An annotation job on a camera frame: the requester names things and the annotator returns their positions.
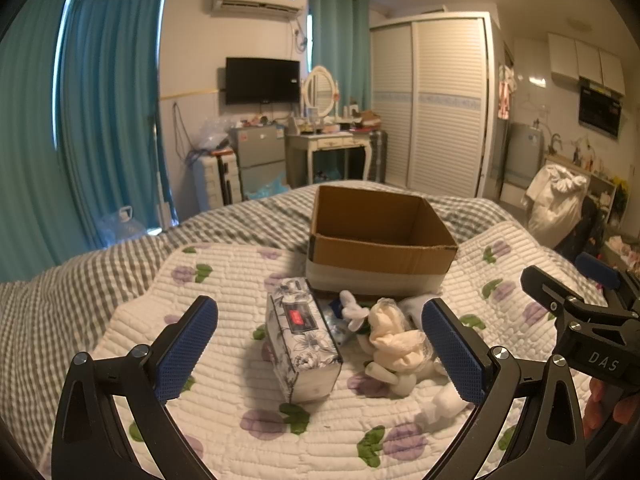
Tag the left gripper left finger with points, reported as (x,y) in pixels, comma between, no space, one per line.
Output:
(89,441)

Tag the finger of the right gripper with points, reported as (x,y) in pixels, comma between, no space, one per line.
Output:
(620,288)
(571,310)

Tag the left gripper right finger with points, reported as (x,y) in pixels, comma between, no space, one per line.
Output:
(547,442)

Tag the white sock bundle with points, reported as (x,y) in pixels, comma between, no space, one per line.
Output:
(447,404)

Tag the cream plush toy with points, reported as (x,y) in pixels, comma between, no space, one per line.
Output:
(397,347)

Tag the blue tissue pack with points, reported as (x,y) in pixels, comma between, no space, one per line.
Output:
(331,310)

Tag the floral tissue box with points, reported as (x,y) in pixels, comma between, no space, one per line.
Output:
(305,357)

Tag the white bone-shaped plush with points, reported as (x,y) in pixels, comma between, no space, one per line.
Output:
(400,384)

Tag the white stuffed bag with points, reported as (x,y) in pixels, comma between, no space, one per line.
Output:
(553,203)

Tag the grey checked bed cover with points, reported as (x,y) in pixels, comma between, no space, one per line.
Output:
(150,259)

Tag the black range hood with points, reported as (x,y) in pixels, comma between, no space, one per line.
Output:
(599,109)

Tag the brown cardboard box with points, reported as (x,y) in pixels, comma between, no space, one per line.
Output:
(376,243)

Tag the clear water jug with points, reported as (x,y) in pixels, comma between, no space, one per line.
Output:
(120,226)

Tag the white sliding wardrobe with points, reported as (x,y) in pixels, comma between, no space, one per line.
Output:
(435,87)

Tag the white dressing table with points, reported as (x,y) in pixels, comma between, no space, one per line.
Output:
(343,141)

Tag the blue plastic bag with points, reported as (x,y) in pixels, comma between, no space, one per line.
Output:
(275,187)

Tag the oval vanity mirror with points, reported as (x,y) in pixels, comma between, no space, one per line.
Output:
(319,93)

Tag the white suitcase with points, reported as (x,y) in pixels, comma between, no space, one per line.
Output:
(217,180)

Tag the small grey refrigerator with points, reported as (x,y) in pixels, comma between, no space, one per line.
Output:
(260,152)

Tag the clear plastic bag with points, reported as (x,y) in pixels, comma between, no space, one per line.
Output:
(214,133)

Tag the right teal curtain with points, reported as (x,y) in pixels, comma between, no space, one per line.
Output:
(341,43)

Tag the teal curtain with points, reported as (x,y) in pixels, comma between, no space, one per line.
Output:
(341,43)
(80,128)

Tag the left teal curtain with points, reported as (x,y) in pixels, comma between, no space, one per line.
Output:
(80,128)

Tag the white air conditioner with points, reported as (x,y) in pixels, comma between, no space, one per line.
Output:
(274,7)

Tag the white wall cabinets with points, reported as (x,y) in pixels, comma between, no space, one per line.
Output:
(573,62)

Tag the black wall television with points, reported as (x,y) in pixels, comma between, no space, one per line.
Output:
(261,81)

